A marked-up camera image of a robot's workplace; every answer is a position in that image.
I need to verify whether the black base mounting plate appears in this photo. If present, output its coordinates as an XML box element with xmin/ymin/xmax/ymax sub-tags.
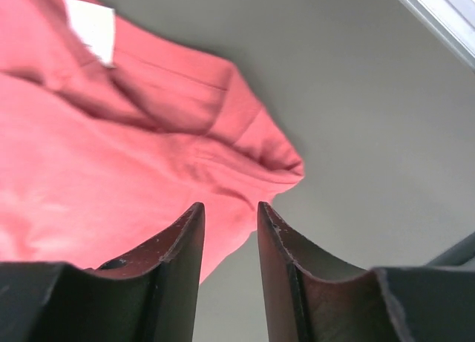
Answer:
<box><xmin>427</xmin><ymin>233</ymin><xmax>474</xmax><ymax>267</ymax></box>

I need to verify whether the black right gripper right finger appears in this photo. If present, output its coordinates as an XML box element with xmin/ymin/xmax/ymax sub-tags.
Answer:
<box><xmin>257</xmin><ymin>202</ymin><xmax>474</xmax><ymax>341</ymax></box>

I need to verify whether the aluminium frame rail front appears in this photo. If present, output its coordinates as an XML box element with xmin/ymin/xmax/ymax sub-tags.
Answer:
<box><xmin>399</xmin><ymin>0</ymin><xmax>474</xmax><ymax>70</ymax></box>

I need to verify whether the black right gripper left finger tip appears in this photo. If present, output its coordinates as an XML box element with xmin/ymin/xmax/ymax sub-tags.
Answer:
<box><xmin>1</xmin><ymin>203</ymin><xmax>205</xmax><ymax>341</ymax></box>

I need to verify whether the salmon pink t-shirt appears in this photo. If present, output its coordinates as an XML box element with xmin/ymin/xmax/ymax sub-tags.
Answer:
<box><xmin>1</xmin><ymin>0</ymin><xmax>304</xmax><ymax>278</ymax></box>

